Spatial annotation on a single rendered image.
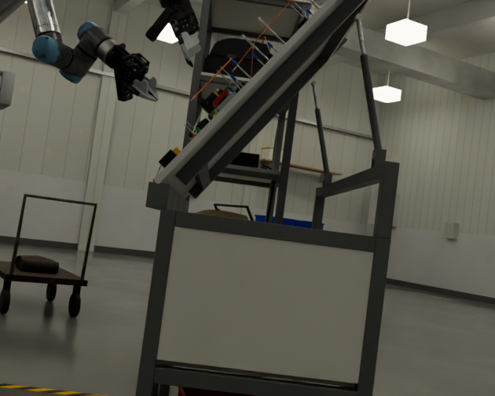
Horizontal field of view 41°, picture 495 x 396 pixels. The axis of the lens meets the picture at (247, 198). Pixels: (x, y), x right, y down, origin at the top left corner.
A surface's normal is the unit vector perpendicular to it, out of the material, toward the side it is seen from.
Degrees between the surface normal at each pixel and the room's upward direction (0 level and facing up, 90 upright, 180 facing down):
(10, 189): 90
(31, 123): 90
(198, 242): 90
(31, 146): 90
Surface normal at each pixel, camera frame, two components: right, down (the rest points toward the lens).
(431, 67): 0.49, 0.02
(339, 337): 0.05, -0.04
